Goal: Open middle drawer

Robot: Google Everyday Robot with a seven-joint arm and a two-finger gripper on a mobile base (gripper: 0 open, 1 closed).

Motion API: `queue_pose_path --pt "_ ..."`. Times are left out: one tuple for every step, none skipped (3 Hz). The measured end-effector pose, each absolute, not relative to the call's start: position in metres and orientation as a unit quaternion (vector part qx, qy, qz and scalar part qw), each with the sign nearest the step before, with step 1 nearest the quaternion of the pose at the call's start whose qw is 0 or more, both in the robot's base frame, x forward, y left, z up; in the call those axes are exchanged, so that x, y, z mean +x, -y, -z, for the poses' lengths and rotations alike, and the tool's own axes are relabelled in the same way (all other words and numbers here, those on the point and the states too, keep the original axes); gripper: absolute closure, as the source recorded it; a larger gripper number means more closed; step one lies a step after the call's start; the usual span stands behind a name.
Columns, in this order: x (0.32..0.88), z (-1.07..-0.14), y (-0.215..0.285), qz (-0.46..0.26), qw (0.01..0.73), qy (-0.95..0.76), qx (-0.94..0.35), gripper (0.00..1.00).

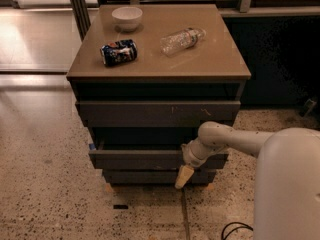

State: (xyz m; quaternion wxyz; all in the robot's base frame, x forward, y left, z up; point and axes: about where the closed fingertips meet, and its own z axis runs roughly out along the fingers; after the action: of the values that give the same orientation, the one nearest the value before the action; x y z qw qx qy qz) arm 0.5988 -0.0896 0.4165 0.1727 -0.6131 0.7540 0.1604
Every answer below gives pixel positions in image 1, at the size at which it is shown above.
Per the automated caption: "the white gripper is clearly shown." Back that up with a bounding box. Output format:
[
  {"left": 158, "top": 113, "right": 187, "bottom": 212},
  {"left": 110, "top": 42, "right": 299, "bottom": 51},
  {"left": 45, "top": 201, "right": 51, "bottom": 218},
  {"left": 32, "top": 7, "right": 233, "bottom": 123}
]
[{"left": 175, "top": 138, "right": 217, "bottom": 189}]

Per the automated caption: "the dark drawer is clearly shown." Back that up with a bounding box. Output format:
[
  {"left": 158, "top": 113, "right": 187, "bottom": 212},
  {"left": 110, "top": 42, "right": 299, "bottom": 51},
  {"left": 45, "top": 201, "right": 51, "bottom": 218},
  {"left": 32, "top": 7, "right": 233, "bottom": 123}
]
[
  {"left": 88, "top": 140, "right": 230, "bottom": 171},
  {"left": 76, "top": 101, "right": 240, "bottom": 127},
  {"left": 102, "top": 170, "right": 216, "bottom": 185}
]

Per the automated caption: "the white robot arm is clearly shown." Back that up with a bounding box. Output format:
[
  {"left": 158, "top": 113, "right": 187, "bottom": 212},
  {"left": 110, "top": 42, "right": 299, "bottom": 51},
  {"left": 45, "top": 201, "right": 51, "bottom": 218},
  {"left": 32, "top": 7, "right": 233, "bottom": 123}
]
[{"left": 175, "top": 122, "right": 320, "bottom": 240}]

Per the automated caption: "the dark bottom drawer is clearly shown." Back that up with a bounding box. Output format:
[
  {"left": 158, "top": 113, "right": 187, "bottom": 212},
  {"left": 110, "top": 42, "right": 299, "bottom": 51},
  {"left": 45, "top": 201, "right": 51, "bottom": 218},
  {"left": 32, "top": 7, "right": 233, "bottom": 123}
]
[{"left": 102, "top": 170, "right": 216, "bottom": 185}]

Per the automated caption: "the brown drawer cabinet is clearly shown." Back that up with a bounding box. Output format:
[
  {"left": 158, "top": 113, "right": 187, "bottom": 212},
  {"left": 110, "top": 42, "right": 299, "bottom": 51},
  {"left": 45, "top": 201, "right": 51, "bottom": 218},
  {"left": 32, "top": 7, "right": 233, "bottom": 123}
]
[{"left": 66, "top": 3, "right": 252, "bottom": 188}]

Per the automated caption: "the dark top drawer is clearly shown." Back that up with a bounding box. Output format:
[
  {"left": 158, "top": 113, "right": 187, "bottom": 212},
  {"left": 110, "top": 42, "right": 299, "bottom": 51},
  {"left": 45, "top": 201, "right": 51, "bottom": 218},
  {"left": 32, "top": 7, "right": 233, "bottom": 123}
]
[{"left": 76, "top": 101, "right": 240, "bottom": 127}]

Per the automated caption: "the black tape mark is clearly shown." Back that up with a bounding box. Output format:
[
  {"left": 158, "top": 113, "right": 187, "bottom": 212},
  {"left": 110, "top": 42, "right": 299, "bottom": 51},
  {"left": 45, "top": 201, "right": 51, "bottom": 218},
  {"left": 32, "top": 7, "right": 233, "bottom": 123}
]
[{"left": 113, "top": 204, "right": 129, "bottom": 210}]

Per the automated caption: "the blue tape piece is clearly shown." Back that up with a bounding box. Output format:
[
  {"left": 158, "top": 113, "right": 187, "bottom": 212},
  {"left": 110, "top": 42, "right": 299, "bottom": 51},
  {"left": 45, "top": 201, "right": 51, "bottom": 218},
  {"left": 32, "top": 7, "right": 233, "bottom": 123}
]
[{"left": 89, "top": 143, "right": 96, "bottom": 150}]

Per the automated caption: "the clear plastic water bottle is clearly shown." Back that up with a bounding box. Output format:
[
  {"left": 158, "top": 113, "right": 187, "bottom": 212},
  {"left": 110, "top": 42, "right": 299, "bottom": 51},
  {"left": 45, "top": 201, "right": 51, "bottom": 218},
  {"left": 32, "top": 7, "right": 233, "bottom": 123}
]
[{"left": 160, "top": 28, "right": 206, "bottom": 56}]

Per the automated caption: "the crushed blue soda can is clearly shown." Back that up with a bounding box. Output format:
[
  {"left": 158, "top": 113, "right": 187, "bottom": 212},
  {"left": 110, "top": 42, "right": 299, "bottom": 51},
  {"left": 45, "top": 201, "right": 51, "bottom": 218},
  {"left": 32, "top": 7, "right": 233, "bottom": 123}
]
[{"left": 100, "top": 39, "right": 138, "bottom": 67}]

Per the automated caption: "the small grey floor object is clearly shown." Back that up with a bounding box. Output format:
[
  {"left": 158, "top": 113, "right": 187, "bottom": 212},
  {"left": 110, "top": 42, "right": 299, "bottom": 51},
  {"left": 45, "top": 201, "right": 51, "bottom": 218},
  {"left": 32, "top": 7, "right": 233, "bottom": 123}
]
[{"left": 299, "top": 99, "right": 317, "bottom": 117}]

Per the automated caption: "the white ceramic bowl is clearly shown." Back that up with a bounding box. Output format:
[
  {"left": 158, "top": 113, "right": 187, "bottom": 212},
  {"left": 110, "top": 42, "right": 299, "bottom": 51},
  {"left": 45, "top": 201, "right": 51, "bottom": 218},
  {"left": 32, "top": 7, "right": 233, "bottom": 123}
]
[{"left": 112, "top": 6, "right": 143, "bottom": 32}]

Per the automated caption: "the black cable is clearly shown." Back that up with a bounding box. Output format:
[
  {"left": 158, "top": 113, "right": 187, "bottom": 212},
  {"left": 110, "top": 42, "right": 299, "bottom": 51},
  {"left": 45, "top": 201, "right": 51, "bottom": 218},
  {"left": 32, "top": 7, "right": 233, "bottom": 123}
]
[{"left": 221, "top": 221, "right": 255, "bottom": 240}]

